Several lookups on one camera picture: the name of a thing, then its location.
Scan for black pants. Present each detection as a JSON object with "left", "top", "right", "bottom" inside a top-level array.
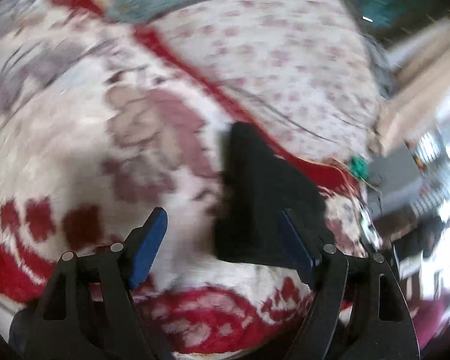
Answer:
[{"left": 214, "top": 122, "right": 335, "bottom": 269}]

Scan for green cloth bundle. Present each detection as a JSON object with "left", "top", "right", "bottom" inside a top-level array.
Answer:
[{"left": 349, "top": 156, "right": 368, "bottom": 180}]

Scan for red white floral blanket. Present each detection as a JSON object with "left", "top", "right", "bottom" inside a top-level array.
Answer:
[{"left": 0, "top": 0, "right": 367, "bottom": 359}]

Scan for small floral quilt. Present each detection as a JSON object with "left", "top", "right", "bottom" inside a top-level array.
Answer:
[{"left": 153, "top": 0, "right": 384, "bottom": 162}]

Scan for beige curtain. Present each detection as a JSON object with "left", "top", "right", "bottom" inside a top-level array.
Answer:
[{"left": 372, "top": 18, "right": 450, "bottom": 156}]

